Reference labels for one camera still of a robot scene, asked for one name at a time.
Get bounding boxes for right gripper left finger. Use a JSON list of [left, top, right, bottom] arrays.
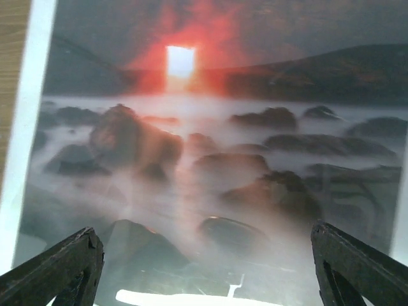
[[1, 227, 105, 305]]

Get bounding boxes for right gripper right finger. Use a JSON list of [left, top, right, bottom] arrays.
[[310, 221, 407, 305]]

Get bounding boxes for sunset photo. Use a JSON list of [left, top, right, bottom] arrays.
[[12, 0, 408, 306]]

